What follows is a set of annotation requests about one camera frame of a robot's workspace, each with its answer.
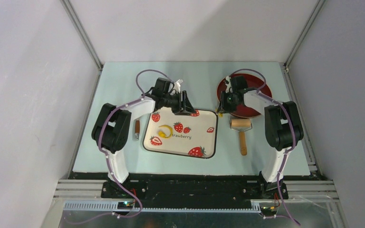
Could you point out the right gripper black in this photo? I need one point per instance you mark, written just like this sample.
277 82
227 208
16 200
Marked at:
224 108

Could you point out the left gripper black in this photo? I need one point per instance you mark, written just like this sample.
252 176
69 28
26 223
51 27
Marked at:
186 106

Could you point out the yellow dough trim scrap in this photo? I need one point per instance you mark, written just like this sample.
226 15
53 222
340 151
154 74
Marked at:
165 131

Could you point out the metal scraper wooden handle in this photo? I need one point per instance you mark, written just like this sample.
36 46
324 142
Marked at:
137 129

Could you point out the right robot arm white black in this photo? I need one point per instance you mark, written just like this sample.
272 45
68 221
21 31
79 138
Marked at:
283 128

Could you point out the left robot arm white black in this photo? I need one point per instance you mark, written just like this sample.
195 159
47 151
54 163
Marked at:
112 126

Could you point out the strawberry pattern white tray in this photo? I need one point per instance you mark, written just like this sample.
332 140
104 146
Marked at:
193 135

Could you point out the round red plate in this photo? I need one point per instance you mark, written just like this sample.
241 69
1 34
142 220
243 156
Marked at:
243 111

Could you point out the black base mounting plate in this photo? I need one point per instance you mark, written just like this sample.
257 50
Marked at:
174 191

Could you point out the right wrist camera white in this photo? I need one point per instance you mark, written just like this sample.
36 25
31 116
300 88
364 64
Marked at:
227 82

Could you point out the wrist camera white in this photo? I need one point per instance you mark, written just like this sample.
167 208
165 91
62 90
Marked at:
177 85
227 82

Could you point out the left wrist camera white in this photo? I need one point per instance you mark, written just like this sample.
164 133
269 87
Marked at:
177 85

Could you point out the aluminium frame rail front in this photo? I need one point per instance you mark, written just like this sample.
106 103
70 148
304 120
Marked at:
85 195

